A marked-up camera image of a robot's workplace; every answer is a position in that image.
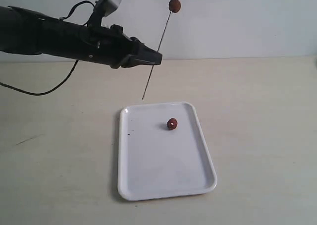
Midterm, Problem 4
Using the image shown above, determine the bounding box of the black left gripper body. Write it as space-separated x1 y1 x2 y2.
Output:
74 24 139 69

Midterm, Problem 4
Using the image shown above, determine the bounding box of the red date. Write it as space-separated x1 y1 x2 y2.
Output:
168 0 181 13
166 118 178 130

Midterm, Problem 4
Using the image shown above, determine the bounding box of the thin metal skewer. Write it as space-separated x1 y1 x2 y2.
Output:
142 10 172 101

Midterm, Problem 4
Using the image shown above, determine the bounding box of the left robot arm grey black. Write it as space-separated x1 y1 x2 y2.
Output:
0 6 162 69

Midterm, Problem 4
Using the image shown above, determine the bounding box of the white rectangular plastic tray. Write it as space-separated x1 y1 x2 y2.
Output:
117 102 217 201

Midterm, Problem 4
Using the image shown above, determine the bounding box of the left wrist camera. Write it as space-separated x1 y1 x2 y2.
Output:
87 0 121 27

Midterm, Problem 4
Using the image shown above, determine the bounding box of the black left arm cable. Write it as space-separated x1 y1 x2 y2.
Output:
0 0 96 96

